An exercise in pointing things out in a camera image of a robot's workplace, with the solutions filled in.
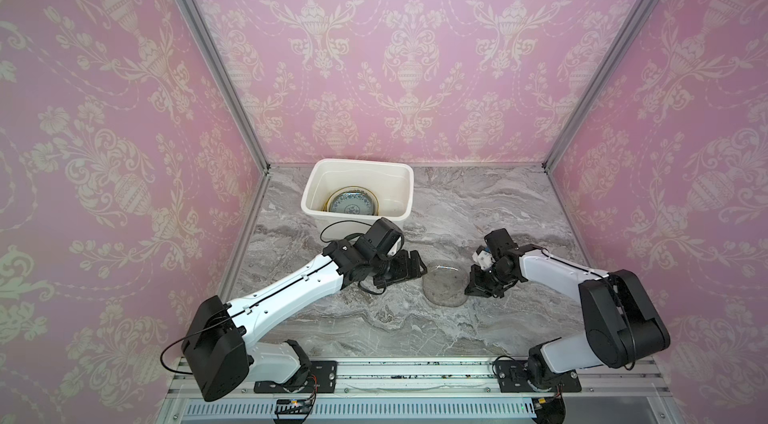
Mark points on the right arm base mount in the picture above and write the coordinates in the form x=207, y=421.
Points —
x=532, y=376

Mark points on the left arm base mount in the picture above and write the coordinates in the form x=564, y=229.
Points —
x=317, y=376

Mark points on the left corner aluminium post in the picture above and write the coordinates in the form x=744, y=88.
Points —
x=193, y=16

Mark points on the beige willow painted plate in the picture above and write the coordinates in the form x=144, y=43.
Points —
x=327, y=203

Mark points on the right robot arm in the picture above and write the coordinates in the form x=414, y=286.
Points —
x=621, y=323

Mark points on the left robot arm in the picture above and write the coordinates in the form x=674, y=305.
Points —
x=223, y=346

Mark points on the white plastic bin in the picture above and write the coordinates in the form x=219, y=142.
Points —
x=345, y=196

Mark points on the aluminium front rail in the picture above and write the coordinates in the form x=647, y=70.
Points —
x=435, y=390

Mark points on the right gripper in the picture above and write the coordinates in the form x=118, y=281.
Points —
x=485, y=279

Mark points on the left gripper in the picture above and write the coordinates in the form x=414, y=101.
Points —
x=406, y=271

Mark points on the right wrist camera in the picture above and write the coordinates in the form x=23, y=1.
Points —
x=483, y=258

